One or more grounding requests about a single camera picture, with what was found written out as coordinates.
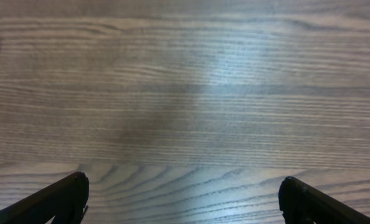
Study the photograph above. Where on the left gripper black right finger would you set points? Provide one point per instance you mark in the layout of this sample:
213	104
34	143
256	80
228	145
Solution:
300	203

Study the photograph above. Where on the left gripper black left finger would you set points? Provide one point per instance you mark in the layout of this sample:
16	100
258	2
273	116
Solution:
64	201

